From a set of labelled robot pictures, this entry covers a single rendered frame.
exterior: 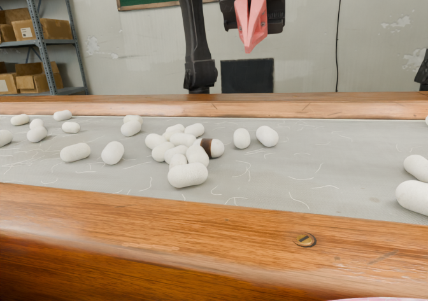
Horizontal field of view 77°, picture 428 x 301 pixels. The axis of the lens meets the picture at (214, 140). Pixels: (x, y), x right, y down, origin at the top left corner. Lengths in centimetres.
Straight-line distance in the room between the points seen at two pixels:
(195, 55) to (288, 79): 168
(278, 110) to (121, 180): 29
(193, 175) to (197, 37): 57
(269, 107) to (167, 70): 213
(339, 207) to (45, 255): 20
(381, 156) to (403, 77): 221
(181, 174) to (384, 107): 35
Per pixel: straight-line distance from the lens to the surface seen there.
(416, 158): 30
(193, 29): 77
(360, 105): 49
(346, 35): 240
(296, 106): 48
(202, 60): 76
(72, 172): 33
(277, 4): 48
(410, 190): 23
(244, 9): 44
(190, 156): 27
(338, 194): 25
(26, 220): 21
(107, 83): 288
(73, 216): 20
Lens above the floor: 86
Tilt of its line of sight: 19 degrees down
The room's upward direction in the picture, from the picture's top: 3 degrees counter-clockwise
